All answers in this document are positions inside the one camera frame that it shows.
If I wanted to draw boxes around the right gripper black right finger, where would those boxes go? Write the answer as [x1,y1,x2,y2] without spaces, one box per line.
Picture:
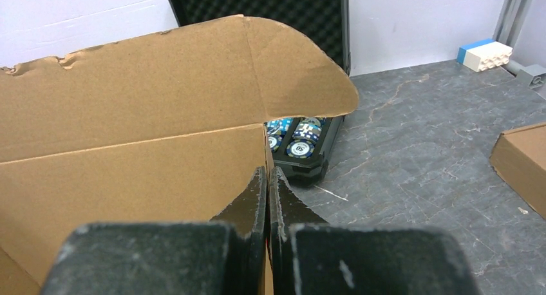
[268,168,480,294]

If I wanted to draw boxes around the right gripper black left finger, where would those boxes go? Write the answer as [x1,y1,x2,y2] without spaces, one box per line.
[41,167,267,294]

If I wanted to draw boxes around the cardboard box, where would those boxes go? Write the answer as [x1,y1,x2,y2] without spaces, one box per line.
[489,122,545,218]
[1,15,359,294]

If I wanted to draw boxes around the folded closed cardboard box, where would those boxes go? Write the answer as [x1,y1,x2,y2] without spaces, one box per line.
[489,122,545,218]

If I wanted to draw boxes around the black poker chip case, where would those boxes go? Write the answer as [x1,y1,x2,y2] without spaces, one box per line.
[169,0,351,187]

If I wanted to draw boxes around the blue white toy block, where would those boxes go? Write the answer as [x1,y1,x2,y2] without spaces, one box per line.
[457,39,513,72]

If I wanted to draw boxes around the grey small block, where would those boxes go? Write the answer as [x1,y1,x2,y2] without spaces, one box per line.
[504,61,545,90]

